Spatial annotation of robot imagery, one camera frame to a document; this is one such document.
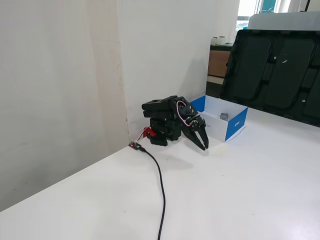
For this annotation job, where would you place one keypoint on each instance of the blue cardboard box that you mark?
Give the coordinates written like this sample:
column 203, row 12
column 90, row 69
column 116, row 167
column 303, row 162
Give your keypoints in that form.
column 236, row 127

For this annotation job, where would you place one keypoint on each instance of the white cup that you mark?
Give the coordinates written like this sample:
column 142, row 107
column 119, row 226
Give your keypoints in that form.
column 222, row 40
column 215, row 41

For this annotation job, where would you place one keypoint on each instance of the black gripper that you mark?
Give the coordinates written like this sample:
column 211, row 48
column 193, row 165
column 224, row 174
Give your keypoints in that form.
column 193, row 130

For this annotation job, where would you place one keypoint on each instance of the black plastic tray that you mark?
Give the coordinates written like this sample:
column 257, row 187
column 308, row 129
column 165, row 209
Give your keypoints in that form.
column 275, row 75

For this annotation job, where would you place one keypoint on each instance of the brown cardboard box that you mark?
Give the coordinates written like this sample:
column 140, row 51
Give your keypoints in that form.
column 218, row 63

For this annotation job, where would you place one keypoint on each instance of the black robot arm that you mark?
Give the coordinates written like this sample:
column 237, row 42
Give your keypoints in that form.
column 162, row 112

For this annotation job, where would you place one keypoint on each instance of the controller board with red light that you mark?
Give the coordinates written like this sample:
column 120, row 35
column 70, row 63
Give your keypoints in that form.
column 135, row 145

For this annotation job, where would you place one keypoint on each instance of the gray block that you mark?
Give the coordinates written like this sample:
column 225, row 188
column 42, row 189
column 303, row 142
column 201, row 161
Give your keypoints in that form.
column 224, row 117

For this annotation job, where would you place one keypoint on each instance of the white rounded panel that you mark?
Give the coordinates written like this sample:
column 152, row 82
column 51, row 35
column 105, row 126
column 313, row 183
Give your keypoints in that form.
column 285, row 21

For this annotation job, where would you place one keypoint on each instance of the red clamp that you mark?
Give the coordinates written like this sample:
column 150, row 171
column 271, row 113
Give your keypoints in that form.
column 148, row 132

